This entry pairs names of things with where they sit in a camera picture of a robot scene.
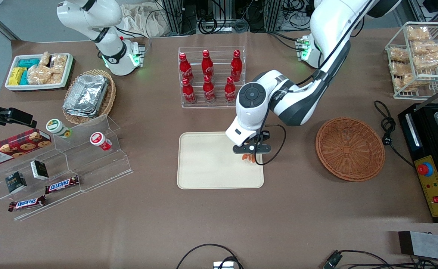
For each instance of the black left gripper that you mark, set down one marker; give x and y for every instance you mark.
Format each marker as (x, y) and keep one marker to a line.
(262, 136)

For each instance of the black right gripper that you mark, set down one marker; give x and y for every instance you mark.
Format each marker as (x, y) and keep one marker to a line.
(12, 115)

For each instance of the triangle sandwich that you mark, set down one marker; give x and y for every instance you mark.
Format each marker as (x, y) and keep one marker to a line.
(247, 158)

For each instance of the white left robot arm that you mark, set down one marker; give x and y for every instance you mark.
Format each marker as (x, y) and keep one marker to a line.
(297, 101)

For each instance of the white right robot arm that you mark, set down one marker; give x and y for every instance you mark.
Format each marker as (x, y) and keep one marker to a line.
(106, 56)

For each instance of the aluminium foil tray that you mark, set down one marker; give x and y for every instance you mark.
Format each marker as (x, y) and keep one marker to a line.
(88, 91)
(78, 113)

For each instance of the beige rectangular serving tray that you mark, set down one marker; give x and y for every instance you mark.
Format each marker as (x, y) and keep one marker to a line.
(211, 164)

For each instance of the round brown wicker basket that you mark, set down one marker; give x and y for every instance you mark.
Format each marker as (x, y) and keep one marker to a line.
(349, 149)

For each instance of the oval light wicker basket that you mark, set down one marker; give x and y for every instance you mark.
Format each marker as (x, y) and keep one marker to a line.
(109, 101)

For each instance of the red tartan cookie box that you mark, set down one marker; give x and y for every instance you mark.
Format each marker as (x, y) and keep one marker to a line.
(13, 147)

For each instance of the green lid cup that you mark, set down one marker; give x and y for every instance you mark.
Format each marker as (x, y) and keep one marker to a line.
(56, 127)

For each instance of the white rectangular snack bin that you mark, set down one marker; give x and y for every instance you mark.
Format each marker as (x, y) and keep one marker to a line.
(39, 86)

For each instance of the teal snack pack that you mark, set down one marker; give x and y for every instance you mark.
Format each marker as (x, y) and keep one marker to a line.
(24, 78)
(28, 62)

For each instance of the yellow snack pack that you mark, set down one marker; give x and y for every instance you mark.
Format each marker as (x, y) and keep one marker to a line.
(15, 76)

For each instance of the clear rice cracker bag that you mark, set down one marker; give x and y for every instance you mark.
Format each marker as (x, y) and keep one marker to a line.
(59, 62)
(39, 74)
(56, 77)
(44, 59)

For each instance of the small black snack box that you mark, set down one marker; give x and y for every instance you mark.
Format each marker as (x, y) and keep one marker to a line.
(16, 183)
(39, 170)

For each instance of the red cola bottle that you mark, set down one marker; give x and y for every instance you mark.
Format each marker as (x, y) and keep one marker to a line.
(208, 90)
(230, 91)
(207, 65)
(184, 68)
(236, 66)
(188, 92)

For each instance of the brown chocolate bar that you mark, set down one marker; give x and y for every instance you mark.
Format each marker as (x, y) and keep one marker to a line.
(62, 184)
(26, 203)

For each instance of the red lid cup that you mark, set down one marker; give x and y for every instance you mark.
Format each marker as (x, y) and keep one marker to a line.
(98, 139)

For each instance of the clear acrylic stepped display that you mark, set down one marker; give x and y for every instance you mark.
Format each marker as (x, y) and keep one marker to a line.
(92, 168)

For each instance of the clear acrylic bottle rack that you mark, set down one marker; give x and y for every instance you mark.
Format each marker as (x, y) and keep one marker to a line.
(221, 59)

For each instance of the silver metal device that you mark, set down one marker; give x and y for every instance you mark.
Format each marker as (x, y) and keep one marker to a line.
(222, 265)

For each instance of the bagged fried snack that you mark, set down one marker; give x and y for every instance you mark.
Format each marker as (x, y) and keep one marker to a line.
(407, 82)
(418, 33)
(400, 69)
(398, 55)
(426, 48)
(428, 61)

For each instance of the beige cloth bag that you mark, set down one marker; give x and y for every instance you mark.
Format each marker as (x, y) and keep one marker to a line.
(144, 22)

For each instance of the red emergency stop button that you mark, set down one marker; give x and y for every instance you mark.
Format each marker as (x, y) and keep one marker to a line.
(424, 169)

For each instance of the grey flat box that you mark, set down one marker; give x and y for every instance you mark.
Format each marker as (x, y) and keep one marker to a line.
(431, 244)

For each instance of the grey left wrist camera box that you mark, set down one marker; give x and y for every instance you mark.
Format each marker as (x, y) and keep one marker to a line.
(252, 148)

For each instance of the aluminium frame post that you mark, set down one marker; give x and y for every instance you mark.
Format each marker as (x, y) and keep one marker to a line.
(174, 15)
(273, 15)

